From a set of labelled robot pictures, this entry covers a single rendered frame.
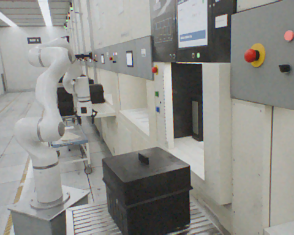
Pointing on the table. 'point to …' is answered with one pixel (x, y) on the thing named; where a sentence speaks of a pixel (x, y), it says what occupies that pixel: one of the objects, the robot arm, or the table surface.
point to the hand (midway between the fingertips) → (86, 122)
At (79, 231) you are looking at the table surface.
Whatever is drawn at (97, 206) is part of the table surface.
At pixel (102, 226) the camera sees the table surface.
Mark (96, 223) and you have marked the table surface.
